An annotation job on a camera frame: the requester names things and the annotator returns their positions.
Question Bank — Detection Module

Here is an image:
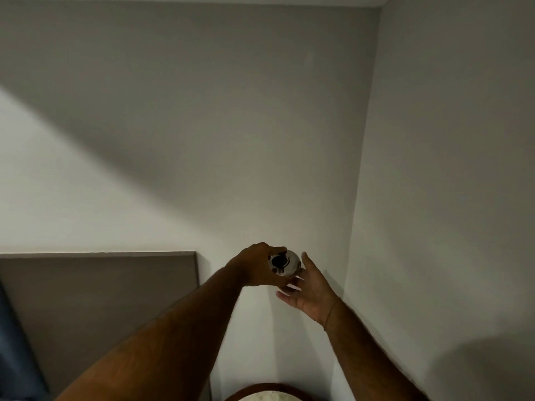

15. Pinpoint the person's right hand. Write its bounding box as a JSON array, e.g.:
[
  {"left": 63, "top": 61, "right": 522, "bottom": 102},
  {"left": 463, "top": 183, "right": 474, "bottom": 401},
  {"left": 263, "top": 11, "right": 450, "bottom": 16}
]
[{"left": 275, "top": 251, "right": 340, "bottom": 328}]

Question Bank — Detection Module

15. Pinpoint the person's left hand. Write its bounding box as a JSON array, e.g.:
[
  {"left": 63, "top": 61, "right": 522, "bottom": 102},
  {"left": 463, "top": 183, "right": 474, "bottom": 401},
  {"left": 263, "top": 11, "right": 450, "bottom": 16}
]
[{"left": 226, "top": 242, "right": 294, "bottom": 288}]

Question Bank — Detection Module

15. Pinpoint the white round lamp socket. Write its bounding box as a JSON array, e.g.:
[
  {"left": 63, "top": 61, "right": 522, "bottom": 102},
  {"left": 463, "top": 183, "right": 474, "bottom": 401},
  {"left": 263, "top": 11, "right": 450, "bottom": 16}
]
[{"left": 268, "top": 250, "right": 302, "bottom": 278}]

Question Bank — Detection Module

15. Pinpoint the person's right forearm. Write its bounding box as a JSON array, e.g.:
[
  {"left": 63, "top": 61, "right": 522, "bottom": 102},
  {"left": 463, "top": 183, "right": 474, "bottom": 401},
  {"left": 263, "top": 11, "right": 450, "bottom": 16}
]
[{"left": 324, "top": 297, "right": 431, "bottom": 401}]

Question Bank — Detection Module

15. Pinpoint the person's left forearm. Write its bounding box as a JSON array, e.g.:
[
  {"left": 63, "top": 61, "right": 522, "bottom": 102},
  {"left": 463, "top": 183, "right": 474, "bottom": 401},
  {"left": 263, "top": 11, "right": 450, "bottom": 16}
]
[{"left": 53, "top": 267, "right": 244, "bottom": 401}]

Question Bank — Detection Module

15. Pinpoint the thin wrist thread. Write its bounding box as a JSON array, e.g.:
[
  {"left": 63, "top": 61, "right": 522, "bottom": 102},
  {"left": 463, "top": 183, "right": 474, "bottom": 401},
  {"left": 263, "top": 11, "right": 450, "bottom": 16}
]
[{"left": 324, "top": 297, "right": 341, "bottom": 330}]

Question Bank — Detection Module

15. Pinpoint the round brown-rimmed lampshade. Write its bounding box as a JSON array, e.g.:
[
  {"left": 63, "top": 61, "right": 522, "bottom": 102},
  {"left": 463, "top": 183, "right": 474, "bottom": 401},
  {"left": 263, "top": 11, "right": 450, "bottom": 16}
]
[{"left": 224, "top": 383, "right": 313, "bottom": 401}]

